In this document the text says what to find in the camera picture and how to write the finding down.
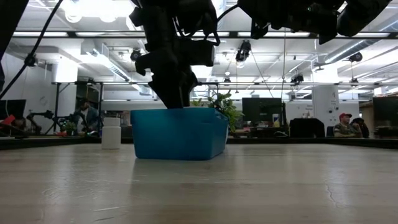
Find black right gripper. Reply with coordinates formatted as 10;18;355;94
238;0;280;40

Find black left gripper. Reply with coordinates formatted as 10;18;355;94
129;0;218;110

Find blue plastic basket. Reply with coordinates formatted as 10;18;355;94
130;107;230;161

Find white pill bottle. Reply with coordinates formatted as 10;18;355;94
101;117;122;150

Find small green potted plant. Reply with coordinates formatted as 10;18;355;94
190;90;245;134

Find black computer monitor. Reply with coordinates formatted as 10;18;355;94
373;96;398;122
0;99;27;121
241;97;284;125

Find person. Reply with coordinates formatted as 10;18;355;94
333;112;363;139
351;117;371;139
73;98;100;136

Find white building column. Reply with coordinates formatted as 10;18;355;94
312;67;340;125

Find black office chair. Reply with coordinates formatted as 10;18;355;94
289;118;326;138

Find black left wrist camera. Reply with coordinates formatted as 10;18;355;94
178;37;216;68

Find black aluminium table frame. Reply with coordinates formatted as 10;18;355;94
0;30;398;150

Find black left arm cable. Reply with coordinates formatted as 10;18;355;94
0;0;65;99

